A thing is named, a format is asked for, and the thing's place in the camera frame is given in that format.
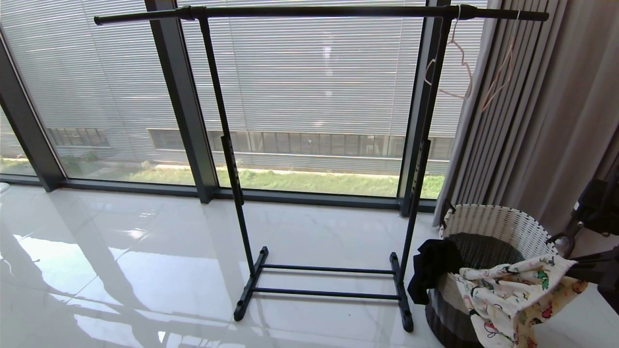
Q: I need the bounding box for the pink clothes hanger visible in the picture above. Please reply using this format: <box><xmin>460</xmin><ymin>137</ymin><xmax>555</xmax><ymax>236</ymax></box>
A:
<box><xmin>425</xmin><ymin>19</ymin><xmax>473</xmax><ymax>101</ymax></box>
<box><xmin>481</xmin><ymin>19</ymin><xmax>517</xmax><ymax>113</ymax></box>

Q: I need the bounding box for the black garment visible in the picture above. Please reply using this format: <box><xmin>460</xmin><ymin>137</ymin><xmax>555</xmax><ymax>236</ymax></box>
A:
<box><xmin>408</xmin><ymin>239</ymin><xmax>462</xmax><ymax>305</ymax></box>

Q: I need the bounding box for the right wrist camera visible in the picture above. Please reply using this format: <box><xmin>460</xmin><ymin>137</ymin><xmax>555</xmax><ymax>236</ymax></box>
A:
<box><xmin>572</xmin><ymin>179</ymin><xmax>619</xmax><ymax>238</ymax></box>

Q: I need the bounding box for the black clothes rack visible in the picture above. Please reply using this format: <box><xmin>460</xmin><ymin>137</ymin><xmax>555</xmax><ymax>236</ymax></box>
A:
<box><xmin>94</xmin><ymin>5</ymin><xmax>549</xmax><ymax>333</ymax></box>

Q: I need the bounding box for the beige curtain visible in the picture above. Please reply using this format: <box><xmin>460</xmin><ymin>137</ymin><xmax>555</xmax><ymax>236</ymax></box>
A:
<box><xmin>433</xmin><ymin>0</ymin><xmax>619</xmax><ymax>237</ymax></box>

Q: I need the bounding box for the white laundry basket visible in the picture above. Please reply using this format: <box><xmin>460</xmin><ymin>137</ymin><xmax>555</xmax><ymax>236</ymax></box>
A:
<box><xmin>426</xmin><ymin>204</ymin><xmax>576</xmax><ymax>348</ymax></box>

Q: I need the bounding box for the cream printed garment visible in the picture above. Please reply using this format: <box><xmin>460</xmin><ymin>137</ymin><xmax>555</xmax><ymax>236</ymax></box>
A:
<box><xmin>452</xmin><ymin>255</ymin><xmax>588</xmax><ymax>348</ymax></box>

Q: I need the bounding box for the window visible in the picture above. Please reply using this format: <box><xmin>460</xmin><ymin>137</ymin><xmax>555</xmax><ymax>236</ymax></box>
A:
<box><xmin>0</xmin><ymin>0</ymin><xmax>489</xmax><ymax>216</ymax></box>

